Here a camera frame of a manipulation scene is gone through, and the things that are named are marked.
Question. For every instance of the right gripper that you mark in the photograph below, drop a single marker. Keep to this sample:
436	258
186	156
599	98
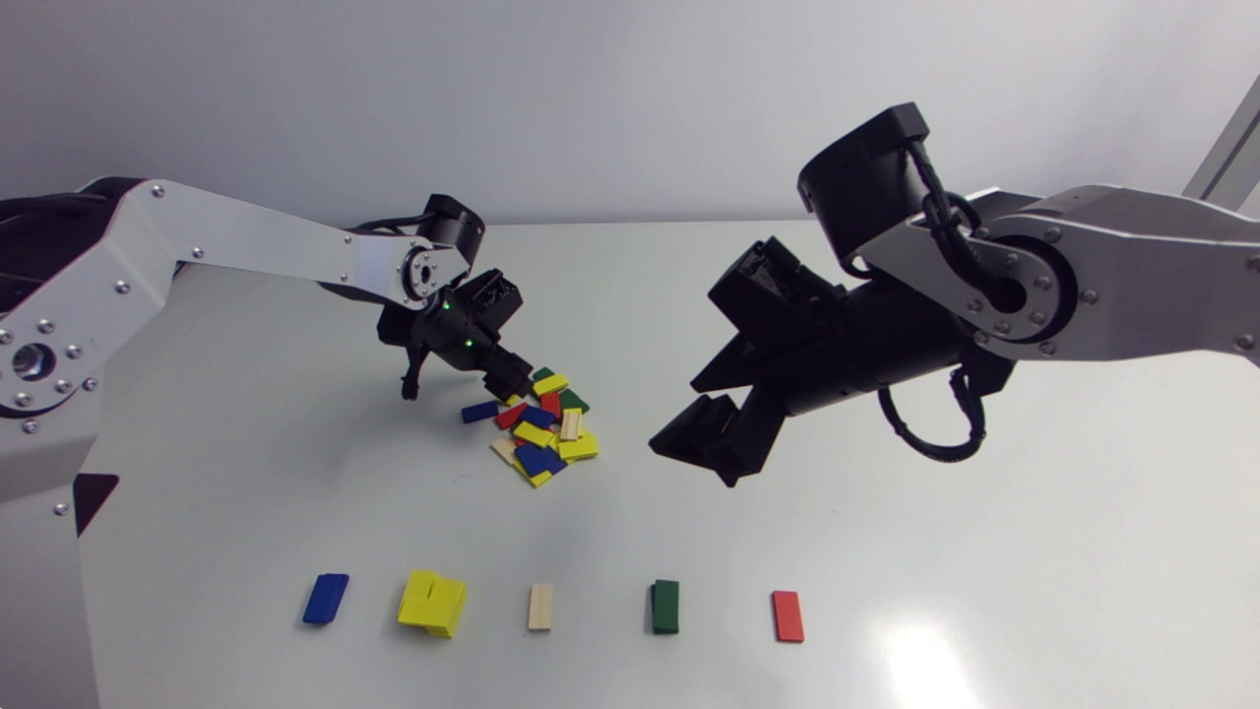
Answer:
827	354

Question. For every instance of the pile of yellow wooden blocks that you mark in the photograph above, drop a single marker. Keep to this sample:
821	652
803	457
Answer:
432	604

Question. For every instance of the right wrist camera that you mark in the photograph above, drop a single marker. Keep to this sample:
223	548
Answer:
768	281

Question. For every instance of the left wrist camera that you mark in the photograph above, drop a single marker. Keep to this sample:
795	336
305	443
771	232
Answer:
492	295

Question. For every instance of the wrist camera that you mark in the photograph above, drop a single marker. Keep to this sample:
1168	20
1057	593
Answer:
492	295
768	281

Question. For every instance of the pale wooden block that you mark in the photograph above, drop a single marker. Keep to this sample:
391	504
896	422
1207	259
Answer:
540	607
503	450
570	424

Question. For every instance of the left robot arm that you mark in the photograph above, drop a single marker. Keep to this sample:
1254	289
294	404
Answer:
246	241

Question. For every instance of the red wooden block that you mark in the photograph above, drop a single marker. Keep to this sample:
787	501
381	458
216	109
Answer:
787	616
550	405
511	416

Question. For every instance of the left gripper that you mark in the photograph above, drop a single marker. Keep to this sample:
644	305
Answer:
507	374

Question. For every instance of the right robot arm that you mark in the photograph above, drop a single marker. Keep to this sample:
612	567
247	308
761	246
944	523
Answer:
1132	276

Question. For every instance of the blue wooden block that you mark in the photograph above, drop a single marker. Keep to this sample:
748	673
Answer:
536	459
326	599
537	418
479	412

